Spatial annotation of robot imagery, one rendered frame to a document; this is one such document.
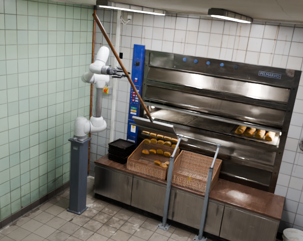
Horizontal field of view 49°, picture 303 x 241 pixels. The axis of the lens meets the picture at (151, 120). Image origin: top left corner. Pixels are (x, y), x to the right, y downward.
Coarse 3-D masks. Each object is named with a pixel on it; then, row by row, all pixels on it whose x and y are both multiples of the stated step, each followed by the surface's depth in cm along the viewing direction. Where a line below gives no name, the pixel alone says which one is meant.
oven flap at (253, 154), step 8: (192, 136) 439; (200, 136) 434; (184, 144) 439; (192, 144) 437; (200, 144) 433; (208, 144) 429; (224, 144) 422; (232, 144) 418; (240, 144) 414; (224, 152) 420; (232, 152) 417; (240, 152) 413; (248, 152) 410; (256, 152) 406; (264, 152) 402; (272, 152) 399; (248, 160) 407; (256, 160) 405; (264, 160) 401; (272, 160) 398
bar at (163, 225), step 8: (152, 128) 418; (184, 136) 401; (216, 144) 385; (216, 152) 381; (168, 176) 397; (208, 176) 374; (168, 184) 399; (208, 184) 376; (168, 192) 402; (208, 192) 378; (168, 200) 407; (160, 224) 420; (168, 224) 421; (200, 224) 392; (200, 232) 395; (200, 240) 397
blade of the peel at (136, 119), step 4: (132, 116) 414; (136, 120) 418; (140, 120) 413; (144, 120) 407; (148, 120) 406; (140, 124) 425; (144, 124) 420; (148, 124) 415; (152, 124) 409; (156, 124) 404; (160, 124) 399; (164, 124) 398; (168, 124) 396; (140, 128) 439; (144, 128) 432; (156, 128) 416; (160, 128) 411; (164, 128) 406; (168, 128) 401; (172, 128) 396; (152, 132) 436; (156, 132) 430; (160, 132) 425; (168, 136) 427; (172, 136) 422; (176, 136) 416
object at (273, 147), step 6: (156, 120) 455; (162, 120) 451; (180, 126) 441; (186, 126) 437; (192, 126) 439; (204, 132) 428; (210, 132) 425; (216, 132) 423; (228, 138) 416; (234, 138) 413; (240, 138) 410; (258, 144) 401; (264, 144) 398; (270, 144) 398
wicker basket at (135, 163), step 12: (144, 144) 466; (156, 144) 459; (132, 156) 442; (144, 156) 465; (156, 156) 459; (168, 156) 453; (132, 168) 430; (144, 168) 422; (156, 168) 415; (168, 168) 418
